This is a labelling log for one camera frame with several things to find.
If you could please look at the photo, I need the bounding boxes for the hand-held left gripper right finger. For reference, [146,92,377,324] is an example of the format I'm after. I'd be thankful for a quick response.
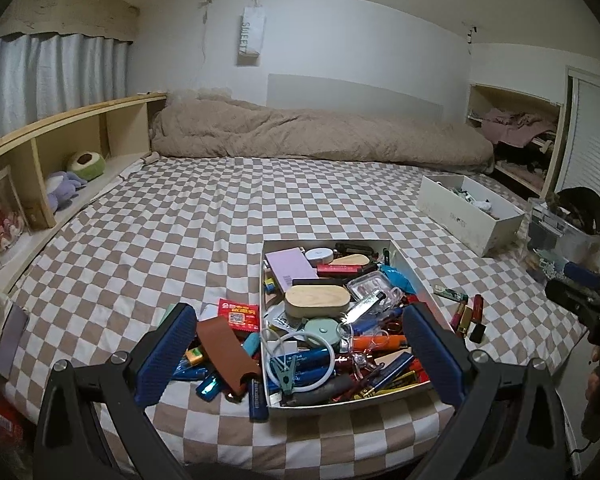
[402,302,566,480]

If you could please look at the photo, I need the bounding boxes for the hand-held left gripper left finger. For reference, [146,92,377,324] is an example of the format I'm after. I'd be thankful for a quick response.
[32,302,201,480]

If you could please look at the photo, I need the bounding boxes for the pile of assorted lighters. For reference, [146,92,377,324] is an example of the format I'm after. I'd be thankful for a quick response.
[157,304,271,423]
[432,284,487,345]

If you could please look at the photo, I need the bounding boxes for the white cardboard box container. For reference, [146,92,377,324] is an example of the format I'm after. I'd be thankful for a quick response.
[261,238,453,418]

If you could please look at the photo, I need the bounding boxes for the clear plastic storage bin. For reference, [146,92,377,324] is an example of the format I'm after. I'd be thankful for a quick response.
[525,197,600,281]

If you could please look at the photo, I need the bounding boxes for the orange lighter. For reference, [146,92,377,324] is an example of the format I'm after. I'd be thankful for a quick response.
[352,335,406,353]

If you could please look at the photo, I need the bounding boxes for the brown leather case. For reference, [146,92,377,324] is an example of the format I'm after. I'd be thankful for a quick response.
[196,317,262,397]

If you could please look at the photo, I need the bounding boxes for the dark furry item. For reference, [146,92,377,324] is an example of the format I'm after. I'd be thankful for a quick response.
[545,186,600,233]

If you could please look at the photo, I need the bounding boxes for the red coupon packet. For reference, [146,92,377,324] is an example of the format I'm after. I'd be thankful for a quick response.
[216,298,260,332]

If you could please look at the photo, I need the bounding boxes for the shiny silver lighter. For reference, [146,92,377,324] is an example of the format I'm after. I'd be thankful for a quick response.
[345,290,387,326]

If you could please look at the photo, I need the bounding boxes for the teal blue packet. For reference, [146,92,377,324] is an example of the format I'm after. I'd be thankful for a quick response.
[380,266,416,293]

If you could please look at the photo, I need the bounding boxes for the clear plastic lidded box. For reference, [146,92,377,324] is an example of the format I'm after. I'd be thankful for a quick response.
[347,270,401,306]

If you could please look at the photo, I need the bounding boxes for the mint green round case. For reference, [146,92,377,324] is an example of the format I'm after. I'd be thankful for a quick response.
[302,316,342,350]

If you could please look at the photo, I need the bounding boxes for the large green clip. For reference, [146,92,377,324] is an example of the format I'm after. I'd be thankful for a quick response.
[270,355,301,396]

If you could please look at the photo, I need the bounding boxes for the white blue sachet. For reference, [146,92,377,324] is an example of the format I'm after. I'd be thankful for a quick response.
[272,310,301,333]

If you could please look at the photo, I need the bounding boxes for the small wooden oval case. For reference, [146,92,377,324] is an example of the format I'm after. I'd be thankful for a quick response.
[327,254,373,267]

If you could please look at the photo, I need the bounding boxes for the blue pen pack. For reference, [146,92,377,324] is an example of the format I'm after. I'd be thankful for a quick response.
[270,347,331,368]

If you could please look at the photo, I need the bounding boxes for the large wooden oval case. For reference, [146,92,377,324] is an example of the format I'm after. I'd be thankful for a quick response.
[284,284,351,319]

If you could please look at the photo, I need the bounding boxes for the white shoe box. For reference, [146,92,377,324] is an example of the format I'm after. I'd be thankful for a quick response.
[416,175,526,258]

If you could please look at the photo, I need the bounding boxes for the brown white checkered bedsheet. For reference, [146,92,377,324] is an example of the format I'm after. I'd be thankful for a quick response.
[0,155,588,480]

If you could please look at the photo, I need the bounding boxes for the white slatted door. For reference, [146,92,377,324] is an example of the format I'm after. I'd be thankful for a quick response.
[560,65,600,201]

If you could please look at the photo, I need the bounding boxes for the white round tape measure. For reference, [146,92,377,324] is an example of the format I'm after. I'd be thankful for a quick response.
[305,248,337,266]

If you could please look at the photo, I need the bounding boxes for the pink flat box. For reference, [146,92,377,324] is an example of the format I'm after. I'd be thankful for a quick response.
[265,249,320,291]

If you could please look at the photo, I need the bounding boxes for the grey booklet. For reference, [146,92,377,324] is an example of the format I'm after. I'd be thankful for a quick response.
[0,302,28,378]

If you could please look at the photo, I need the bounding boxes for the pink clothes heap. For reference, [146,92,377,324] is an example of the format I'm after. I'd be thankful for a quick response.
[481,108,556,146]

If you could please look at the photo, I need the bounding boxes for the purple plush toy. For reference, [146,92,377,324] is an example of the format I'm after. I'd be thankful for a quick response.
[45,170,88,211]

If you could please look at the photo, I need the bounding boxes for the green avocado plush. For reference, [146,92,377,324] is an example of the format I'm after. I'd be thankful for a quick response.
[66,150,106,183]

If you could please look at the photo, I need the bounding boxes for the clear box with dolls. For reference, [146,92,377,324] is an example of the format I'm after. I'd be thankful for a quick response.
[0,165,31,271]

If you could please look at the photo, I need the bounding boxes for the wooden bedside shelf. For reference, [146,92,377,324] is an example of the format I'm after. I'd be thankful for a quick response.
[0,91,168,296]

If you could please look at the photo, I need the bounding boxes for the beige fluffy blanket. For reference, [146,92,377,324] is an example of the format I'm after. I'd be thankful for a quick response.
[150,89,496,176]

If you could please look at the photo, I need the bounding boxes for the white headboard panel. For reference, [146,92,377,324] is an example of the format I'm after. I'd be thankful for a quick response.
[267,74,446,123]

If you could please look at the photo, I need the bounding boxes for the pale blue curtain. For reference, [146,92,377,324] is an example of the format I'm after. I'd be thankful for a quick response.
[0,32,131,148]

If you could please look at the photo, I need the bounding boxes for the white hanging paper bag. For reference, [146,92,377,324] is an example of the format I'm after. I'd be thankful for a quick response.
[237,5,267,67]

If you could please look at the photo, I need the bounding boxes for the beige curtain valance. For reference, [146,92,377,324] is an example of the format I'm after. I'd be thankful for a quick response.
[0,0,141,43]

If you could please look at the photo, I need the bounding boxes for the white plastic ring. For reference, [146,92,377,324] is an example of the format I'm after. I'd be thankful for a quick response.
[267,330,337,393]

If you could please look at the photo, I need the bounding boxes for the open wall closet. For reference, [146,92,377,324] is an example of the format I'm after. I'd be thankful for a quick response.
[467,84,566,198]

